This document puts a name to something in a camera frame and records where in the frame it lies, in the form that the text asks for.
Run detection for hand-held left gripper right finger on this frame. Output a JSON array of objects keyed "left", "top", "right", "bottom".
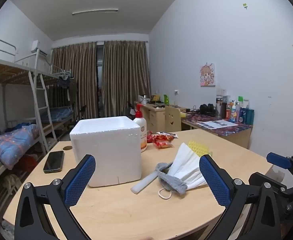
[{"left": 199, "top": 154, "right": 282, "bottom": 240}]

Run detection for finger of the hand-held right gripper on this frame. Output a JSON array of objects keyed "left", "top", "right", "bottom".
[
  {"left": 266, "top": 152, "right": 293, "bottom": 178},
  {"left": 248, "top": 172, "right": 287, "bottom": 193}
]

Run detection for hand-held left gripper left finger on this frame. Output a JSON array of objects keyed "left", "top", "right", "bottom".
[{"left": 14, "top": 154, "right": 96, "bottom": 240}]

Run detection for white pleated cloth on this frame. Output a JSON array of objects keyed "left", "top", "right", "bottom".
[{"left": 166, "top": 142, "right": 208, "bottom": 190}]

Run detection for yellow foam pad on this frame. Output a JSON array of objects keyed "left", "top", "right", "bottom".
[{"left": 188, "top": 141, "right": 213, "bottom": 157}]

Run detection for white foam box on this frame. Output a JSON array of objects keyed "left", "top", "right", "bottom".
[{"left": 70, "top": 116, "right": 142, "bottom": 188}]

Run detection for grey fabric face mask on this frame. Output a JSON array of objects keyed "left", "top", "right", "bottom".
[{"left": 155, "top": 162, "right": 188, "bottom": 200}]

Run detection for black smartphone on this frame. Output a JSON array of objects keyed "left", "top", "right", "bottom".
[{"left": 43, "top": 151, "right": 65, "bottom": 174}]

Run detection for desk with patterned cover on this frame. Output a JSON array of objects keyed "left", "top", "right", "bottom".
[{"left": 181, "top": 112, "right": 254, "bottom": 150}]

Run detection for white printed paper sheet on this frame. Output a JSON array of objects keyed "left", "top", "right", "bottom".
[{"left": 196, "top": 120, "right": 239, "bottom": 130}]

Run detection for row of toiletry bottles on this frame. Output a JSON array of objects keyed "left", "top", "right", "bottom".
[{"left": 216, "top": 95, "right": 255, "bottom": 125}]

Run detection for white snack packet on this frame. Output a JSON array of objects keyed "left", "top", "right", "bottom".
[{"left": 158, "top": 131, "right": 179, "bottom": 139}]

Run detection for large red snack packet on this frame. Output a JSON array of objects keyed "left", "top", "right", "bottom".
[{"left": 152, "top": 134, "right": 174, "bottom": 149}]

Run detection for black headphones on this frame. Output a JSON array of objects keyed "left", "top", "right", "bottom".
[{"left": 199, "top": 104, "right": 216, "bottom": 117}]

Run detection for blue plaid bedding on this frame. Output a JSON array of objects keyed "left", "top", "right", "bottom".
[{"left": 40, "top": 106, "right": 73, "bottom": 124}]

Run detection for wooden chair with face cutout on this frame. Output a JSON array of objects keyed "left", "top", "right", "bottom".
[{"left": 164, "top": 106, "right": 182, "bottom": 133}]

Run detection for blue patterned quilt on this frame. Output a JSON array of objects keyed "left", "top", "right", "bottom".
[{"left": 0, "top": 124, "right": 40, "bottom": 170}]

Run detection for white lotion pump bottle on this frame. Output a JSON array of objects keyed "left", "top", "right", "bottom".
[{"left": 133, "top": 104, "right": 147, "bottom": 153}]

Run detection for light wooden desk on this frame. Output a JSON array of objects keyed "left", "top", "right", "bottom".
[{"left": 135, "top": 102, "right": 187, "bottom": 133}]

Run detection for white metal bunk bed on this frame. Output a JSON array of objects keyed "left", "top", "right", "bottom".
[
  {"left": 0, "top": 34, "right": 54, "bottom": 195},
  {"left": 36, "top": 64, "right": 74, "bottom": 140}
]

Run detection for olive hanging jacket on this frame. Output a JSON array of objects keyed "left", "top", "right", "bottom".
[{"left": 69, "top": 79, "right": 78, "bottom": 105}]

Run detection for dark hanging garment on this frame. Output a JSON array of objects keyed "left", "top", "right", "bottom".
[{"left": 56, "top": 76, "right": 70, "bottom": 89}]

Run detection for brown curtain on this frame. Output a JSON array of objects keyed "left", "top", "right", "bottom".
[
  {"left": 102, "top": 41, "right": 152, "bottom": 117},
  {"left": 51, "top": 42, "right": 98, "bottom": 119}
]

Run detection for white air conditioner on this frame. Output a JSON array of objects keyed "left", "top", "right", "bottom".
[{"left": 31, "top": 40, "right": 48, "bottom": 57}]

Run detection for ceiling tube light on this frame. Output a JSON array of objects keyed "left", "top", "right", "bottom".
[{"left": 72, "top": 9, "right": 118, "bottom": 15}]

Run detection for cartoon wall poster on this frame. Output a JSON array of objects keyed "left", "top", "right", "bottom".
[{"left": 200, "top": 62, "right": 216, "bottom": 87}]

